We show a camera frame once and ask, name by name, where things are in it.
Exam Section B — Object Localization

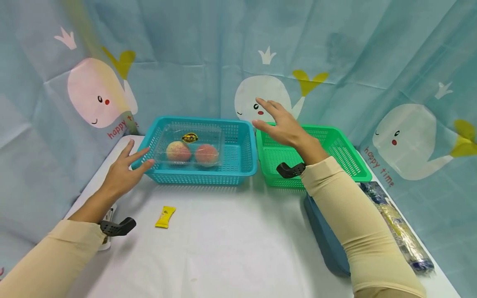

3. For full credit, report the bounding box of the person's right hand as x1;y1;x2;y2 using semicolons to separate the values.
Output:
252;98;322;160

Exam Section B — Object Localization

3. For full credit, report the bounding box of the person's right forearm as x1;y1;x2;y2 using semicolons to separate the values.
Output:
298;139;427;298

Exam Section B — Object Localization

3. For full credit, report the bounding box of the black wrist band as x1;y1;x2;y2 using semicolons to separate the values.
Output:
100;217;137;237
276;162;306;179

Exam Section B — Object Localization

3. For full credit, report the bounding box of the blue plastic basket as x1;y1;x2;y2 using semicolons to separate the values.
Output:
131;116;258;186

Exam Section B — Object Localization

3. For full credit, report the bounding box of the long blue and yellow packet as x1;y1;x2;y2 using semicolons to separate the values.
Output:
359;181;436;275

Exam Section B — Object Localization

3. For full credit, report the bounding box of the green plastic basket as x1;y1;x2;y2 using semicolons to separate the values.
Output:
255;123;373;190

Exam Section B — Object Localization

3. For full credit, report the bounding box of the clear plastic clamshell box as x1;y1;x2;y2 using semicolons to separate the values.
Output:
154;123;226;168

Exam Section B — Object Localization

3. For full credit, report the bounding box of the yellow snack packet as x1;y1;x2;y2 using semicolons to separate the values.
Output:
155;206;176;229

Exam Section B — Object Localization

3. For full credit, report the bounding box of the peach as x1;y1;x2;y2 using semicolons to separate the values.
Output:
166;141;192;163
194;144;220;167

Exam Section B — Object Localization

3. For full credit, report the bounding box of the person's left hand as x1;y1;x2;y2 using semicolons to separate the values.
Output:
97;139;155;202

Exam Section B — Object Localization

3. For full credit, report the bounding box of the person's left forearm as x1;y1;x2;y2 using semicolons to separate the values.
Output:
0;190;113;298

